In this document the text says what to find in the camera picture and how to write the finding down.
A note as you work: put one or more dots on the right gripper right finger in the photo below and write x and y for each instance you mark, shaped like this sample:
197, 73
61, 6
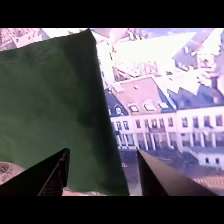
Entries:
163, 180

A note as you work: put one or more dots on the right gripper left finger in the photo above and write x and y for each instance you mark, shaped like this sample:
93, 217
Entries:
46, 180

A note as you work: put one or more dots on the dark green garment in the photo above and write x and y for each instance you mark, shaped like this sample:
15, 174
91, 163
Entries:
50, 106

